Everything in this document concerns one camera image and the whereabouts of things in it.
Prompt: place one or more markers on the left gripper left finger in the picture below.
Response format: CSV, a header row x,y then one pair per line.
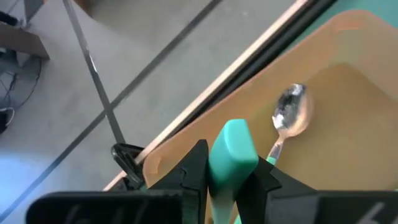
x,y
192,186

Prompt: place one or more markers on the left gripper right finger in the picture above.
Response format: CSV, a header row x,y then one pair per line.
x,y
264,186

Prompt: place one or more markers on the black table clamp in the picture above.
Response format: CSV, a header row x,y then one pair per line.
x,y
127,165

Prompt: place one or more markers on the orange plastic bin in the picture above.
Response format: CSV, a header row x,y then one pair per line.
x,y
342,140

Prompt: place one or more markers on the black shoe with white sole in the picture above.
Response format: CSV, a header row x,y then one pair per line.
x,y
4,119

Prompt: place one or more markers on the brown desk board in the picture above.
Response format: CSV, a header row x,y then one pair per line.
x,y
21,42

